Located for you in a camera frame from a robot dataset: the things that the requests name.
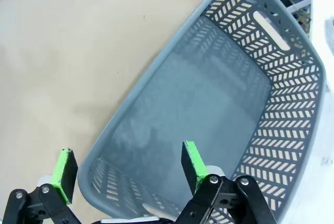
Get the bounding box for gray plastic lattice basket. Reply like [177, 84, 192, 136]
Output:
[77, 0, 327, 224]

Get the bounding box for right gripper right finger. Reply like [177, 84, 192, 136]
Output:
[176, 141, 277, 224]

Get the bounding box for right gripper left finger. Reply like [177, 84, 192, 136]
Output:
[0, 148, 79, 224]

